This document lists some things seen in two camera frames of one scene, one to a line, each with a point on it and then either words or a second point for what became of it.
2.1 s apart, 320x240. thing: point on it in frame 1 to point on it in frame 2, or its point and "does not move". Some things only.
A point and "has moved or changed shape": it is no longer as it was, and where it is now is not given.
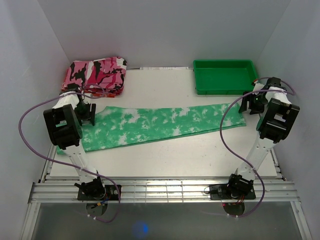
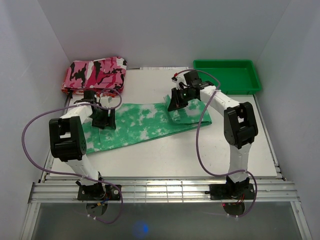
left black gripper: x=89 y=114 to x=108 y=121
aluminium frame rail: x=163 y=192 does not move
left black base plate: x=111 y=194 does not move
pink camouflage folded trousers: x=107 y=72 does not move
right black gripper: x=255 y=110 to x=175 y=103
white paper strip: x=164 y=68 does not move
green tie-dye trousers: x=119 y=124 has moved or changed shape
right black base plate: x=222 y=192 does not move
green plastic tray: x=224 y=77 does not move
